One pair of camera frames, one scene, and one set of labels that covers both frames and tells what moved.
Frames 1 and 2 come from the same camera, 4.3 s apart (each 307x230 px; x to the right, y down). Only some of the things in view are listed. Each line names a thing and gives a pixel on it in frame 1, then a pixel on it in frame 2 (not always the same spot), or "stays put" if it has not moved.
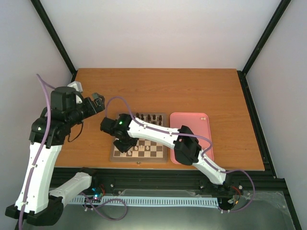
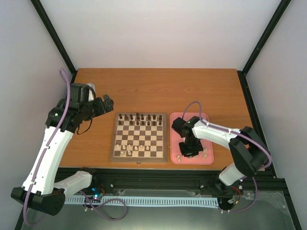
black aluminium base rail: [250, 187] stays put
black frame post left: [55, 37] stays put
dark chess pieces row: [157, 121] stays put
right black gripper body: [125, 144] to [191, 147]
